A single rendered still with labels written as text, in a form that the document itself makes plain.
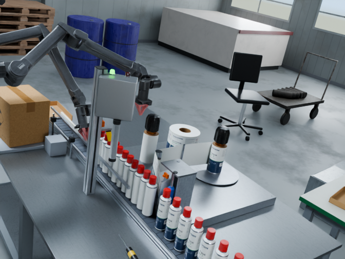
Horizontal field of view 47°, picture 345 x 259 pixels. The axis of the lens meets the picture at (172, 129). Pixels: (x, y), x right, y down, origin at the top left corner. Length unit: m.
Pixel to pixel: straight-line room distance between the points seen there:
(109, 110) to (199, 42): 7.59
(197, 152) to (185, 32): 7.51
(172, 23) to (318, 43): 3.56
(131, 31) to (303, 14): 5.13
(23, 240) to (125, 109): 0.95
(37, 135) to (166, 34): 7.93
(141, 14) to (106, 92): 8.46
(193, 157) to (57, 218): 0.85
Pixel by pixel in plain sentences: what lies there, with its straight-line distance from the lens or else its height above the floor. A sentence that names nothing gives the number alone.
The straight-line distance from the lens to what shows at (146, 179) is 1.85.
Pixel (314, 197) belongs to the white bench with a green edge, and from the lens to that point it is 2.65.
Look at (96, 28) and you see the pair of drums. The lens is 6.59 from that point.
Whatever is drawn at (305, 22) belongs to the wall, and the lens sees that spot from 10.52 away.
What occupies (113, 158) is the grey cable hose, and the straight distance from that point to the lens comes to 1.89.
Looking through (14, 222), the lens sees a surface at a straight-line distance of 2.91.
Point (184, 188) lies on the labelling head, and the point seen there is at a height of 1.07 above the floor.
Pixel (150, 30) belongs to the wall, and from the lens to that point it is 10.47.
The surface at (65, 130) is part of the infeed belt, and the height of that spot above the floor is 0.88.
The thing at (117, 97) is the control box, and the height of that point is 1.39.
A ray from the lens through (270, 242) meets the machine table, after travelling 2.04.
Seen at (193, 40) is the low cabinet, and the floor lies 0.43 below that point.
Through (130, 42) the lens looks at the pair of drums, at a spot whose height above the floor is 0.64.
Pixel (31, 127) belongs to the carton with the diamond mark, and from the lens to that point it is 2.47.
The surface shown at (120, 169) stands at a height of 0.99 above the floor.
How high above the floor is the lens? 1.98
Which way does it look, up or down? 23 degrees down
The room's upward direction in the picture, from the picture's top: 10 degrees clockwise
